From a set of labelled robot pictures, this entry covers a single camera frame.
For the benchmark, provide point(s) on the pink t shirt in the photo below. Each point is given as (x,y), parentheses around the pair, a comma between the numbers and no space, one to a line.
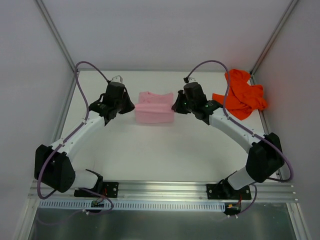
(154,108)

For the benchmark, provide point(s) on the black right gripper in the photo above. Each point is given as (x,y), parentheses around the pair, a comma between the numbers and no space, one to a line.
(181,100)

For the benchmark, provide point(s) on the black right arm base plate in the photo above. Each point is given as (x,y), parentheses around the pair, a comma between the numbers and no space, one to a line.
(221,192)

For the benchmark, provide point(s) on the orange t shirt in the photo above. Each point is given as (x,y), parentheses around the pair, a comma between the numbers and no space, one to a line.
(243,98)

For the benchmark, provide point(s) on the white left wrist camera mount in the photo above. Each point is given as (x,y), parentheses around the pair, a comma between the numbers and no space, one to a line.
(117,79)

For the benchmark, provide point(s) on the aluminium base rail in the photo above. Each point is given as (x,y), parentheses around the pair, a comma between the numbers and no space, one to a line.
(267,192)

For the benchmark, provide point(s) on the aluminium frame post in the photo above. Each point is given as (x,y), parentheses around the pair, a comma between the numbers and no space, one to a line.
(275,33)
(55,33)

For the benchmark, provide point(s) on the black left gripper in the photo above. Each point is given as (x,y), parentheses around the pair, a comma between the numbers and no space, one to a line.
(124,100)

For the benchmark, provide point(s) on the white slotted cable duct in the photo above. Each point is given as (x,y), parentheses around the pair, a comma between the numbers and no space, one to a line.
(133,205)

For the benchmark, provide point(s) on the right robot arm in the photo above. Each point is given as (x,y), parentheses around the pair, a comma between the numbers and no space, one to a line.
(263,152)

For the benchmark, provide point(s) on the aluminium frame post right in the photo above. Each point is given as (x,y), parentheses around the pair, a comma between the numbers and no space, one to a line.
(275,33)

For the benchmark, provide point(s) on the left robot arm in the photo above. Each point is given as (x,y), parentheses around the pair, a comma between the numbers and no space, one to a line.
(54,163)

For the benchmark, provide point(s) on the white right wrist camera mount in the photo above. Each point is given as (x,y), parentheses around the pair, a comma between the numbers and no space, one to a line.
(189,82)

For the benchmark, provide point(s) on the aluminium frame post left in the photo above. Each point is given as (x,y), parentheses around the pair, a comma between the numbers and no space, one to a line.
(55,33)

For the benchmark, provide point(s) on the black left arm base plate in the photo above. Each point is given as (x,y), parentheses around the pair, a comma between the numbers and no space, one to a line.
(108,189)

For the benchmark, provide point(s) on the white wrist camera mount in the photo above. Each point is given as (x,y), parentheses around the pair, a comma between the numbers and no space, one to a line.
(117,79)
(189,82)

